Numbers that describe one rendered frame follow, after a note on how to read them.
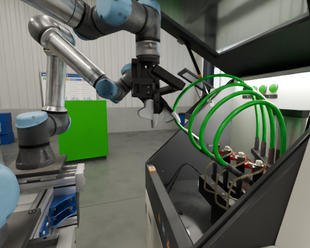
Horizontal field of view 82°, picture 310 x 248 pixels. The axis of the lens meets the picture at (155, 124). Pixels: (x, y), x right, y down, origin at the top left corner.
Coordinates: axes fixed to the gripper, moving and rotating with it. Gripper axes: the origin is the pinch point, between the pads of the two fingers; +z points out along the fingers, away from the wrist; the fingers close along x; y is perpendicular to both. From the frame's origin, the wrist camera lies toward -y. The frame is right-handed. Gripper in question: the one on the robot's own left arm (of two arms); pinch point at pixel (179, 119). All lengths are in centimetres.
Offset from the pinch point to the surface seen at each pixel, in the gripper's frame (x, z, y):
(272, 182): 30.6, 29.4, -5.4
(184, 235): 24.5, 28.5, 21.3
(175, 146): -29.5, 7.1, 11.8
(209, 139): -36.9, 16.8, -6.6
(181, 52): -654, -292, -210
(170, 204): 11.3, 22.4, 23.4
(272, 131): 9.8, 25.6, -20.6
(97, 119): -261, -149, 122
